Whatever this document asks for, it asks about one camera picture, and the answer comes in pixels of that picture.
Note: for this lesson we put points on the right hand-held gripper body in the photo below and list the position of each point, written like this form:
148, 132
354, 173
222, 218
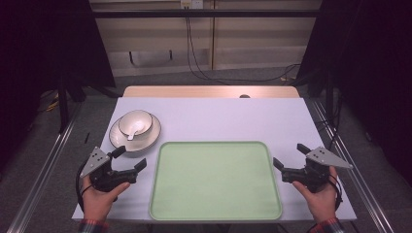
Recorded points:
312, 176

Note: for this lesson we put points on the light green plastic tray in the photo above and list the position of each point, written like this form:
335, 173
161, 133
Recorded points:
215, 181

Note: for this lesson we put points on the aluminium floor rail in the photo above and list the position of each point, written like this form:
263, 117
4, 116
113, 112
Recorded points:
42, 181
362, 181

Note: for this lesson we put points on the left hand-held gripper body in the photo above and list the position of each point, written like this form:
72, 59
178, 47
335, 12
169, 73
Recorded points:
103, 178

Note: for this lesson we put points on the person's right hand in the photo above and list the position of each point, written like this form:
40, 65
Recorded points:
322, 204

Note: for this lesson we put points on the black horizontal metal bar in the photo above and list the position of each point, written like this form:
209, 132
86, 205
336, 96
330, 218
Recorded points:
207, 13

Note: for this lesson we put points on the small dark round object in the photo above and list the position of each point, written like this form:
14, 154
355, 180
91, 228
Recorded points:
244, 96

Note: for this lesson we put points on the white plate with dark rim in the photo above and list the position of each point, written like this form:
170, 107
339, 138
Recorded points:
149, 137

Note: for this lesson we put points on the wooden table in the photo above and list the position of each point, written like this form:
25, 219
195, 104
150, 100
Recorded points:
194, 92

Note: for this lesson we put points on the white bowl with dark rim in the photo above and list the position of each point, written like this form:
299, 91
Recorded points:
141, 119

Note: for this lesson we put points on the person's left hand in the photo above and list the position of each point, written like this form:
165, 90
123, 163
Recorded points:
97, 204

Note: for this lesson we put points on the black curtain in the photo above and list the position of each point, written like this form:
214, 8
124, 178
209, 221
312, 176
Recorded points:
42, 48
372, 48

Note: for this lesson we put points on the white wall power outlet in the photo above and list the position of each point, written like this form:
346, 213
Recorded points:
191, 4

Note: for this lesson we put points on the white table cover board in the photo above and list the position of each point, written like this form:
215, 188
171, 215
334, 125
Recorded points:
226, 119

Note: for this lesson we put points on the black metal stand post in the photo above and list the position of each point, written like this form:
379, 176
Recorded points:
63, 106
329, 100

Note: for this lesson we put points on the white ceramic spoon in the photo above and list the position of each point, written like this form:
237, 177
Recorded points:
132, 134

